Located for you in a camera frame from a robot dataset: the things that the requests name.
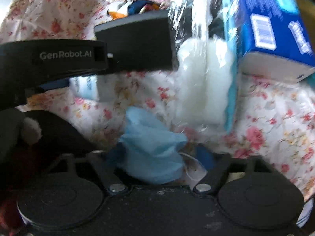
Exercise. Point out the small white tissue pack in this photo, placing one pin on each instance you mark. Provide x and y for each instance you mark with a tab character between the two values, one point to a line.
98	88

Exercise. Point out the orange and navy plush toy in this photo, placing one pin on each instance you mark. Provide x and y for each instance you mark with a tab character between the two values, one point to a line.
118	9

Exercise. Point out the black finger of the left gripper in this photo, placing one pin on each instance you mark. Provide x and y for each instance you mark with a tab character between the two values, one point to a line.
138	42

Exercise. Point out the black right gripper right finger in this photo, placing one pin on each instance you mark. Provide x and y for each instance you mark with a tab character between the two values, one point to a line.
218	167

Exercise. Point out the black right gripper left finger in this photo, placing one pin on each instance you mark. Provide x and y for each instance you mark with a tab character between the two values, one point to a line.
58	137

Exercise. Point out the light blue face mask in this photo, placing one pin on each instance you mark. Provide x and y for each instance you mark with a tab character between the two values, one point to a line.
151	150

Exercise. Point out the blue Tempo tissue box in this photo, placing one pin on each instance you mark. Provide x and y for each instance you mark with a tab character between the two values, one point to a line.
274	42

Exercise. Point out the floral bed cover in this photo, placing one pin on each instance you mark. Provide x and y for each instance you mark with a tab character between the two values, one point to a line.
274	120

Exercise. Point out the clear bag of cotton pads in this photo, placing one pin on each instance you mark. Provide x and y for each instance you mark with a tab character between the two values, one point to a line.
206	36

